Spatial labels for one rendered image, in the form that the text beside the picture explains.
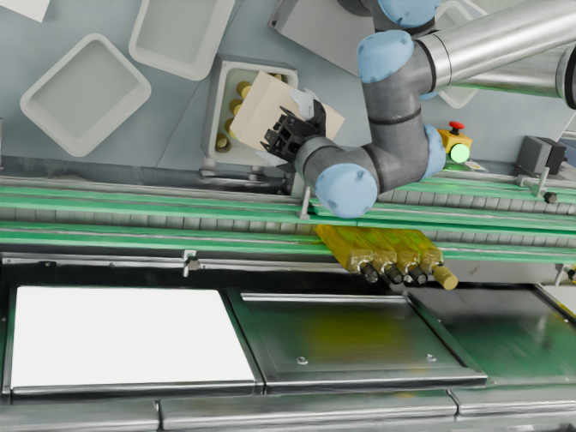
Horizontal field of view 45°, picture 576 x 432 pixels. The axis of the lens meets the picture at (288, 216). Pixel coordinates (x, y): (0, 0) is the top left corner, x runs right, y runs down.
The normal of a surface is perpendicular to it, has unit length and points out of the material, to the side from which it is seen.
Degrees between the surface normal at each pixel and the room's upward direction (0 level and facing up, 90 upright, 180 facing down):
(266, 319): 90
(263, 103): 0
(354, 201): 0
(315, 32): 0
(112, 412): 90
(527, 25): 27
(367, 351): 90
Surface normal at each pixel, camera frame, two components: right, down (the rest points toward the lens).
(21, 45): 0.30, 0.41
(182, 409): 0.19, -0.91
